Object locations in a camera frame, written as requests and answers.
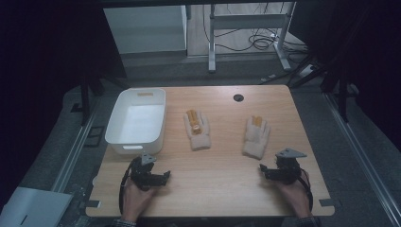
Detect white cabinet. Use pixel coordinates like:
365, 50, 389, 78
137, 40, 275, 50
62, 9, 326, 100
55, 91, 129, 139
103, 5, 188, 55

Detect beige glove orange fingertips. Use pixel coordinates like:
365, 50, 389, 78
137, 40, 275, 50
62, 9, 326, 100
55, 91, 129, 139
241, 115, 271, 160

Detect black stand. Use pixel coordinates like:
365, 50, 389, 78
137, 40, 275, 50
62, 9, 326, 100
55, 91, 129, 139
288, 53, 360, 124
74, 53, 131, 127

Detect aluminium floor rail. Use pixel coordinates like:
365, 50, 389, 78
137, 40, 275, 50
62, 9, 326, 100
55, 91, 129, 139
50, 96, 102, 194
323, 93, 401, 226

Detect black floor frame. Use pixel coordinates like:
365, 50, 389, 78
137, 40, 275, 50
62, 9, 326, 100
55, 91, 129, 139
83, 125, 106, 148

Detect person's left hand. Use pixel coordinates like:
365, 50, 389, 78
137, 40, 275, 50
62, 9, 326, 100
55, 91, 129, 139
120, 179, 159, 221

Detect white flat box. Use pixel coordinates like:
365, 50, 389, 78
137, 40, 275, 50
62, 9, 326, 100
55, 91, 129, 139
0, 186, 74, 227

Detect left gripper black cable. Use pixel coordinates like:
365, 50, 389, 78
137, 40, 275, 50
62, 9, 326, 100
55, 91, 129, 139
118, 162, 135, 216

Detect black floor cables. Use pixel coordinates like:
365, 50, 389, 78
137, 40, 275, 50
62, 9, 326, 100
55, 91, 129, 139
202, 3, 308, 56

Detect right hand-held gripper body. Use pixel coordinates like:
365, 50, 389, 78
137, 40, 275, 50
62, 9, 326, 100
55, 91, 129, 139
266, 148, 308, 185

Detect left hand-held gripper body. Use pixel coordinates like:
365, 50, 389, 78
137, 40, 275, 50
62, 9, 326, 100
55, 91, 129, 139
129, 153, 163, 192

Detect white plastic bin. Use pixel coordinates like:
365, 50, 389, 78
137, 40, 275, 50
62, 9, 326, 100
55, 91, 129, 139
104, 87, 167, 156

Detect beige glove orange strip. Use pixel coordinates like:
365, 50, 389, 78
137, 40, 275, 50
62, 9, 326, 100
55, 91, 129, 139
183, 109, 212, 151

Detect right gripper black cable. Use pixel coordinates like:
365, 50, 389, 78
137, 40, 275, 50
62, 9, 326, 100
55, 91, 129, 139
296, 168, 315, 213

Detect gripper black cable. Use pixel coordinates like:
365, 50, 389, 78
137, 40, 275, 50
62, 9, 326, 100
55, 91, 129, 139
296, 168, 315, 213
118, 162, 135, 216

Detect person's right hand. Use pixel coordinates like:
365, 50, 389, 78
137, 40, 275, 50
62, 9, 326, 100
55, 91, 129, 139
271, 177, 313, 219

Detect white metal desk frame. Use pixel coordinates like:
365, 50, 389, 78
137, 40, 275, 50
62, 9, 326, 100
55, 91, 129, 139
207, 2, 297, 74

